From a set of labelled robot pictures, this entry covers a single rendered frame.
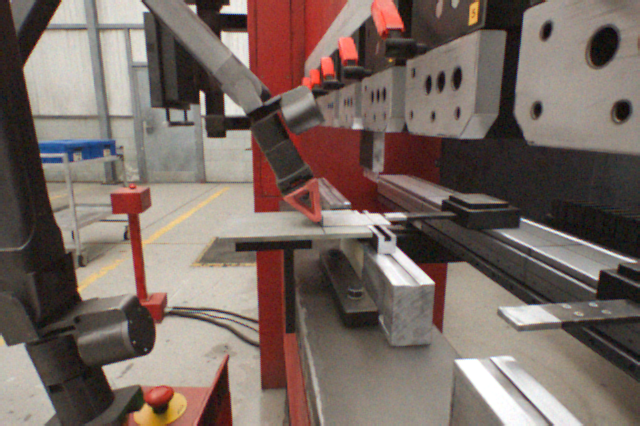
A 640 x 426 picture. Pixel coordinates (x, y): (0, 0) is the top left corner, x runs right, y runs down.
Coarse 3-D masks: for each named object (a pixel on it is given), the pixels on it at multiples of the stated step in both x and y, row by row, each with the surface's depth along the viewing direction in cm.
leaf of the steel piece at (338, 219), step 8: (328, 216) 80; (336, 216) 80; (344, 216) 80; (352, 216) 80; (360, 216) 80; (320, 224) 74; (328, 224) 73; (336, 224) 73; (344, 224) 74; (352, 224) 73; (360, 224) 74; (368, 224) 74
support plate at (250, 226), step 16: (224, 224) 74; (240, 224) 74; (256, 224) 74; (272, 224) 74; (288, 224) 74; (304, 224) 74; (224, 240) 66; (240, 240) 66; (256, 240) 67; (272, 240) 67
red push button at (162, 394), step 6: (150, 390) 57; (156, 390) 57; (162, 390) 57; (168, 390) 57; (144, 396) 57; (150, 396) 56; (156, 396) 56; (162, 396) 56; (168, 396) 56; (150, 402) 55; (156, 402) 55; (162, 402) 56; (156, 408) 57; (162, 408) 57
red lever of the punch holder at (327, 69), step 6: (324, 60) 80; (330, 60) 80; (324, 66) 79; (330, 66) 79; (324, 72) 78; (330, 72) 78; (324, 78) 78; (330, 78) 77; (324, 84) 75; (330, 84) 76; (336, 84) 76; (342, 84) 76
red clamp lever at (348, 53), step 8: (344, 40) 61; (352, 40) 62; (344, 48) 59; (352, 48) 59; (344, 56) 59; (352, 56) 58; (344, 64) 59; (352, 64) 58; (344, 72) 56; (352, 72) 56; (360, 72) 56; (368, 72) 57
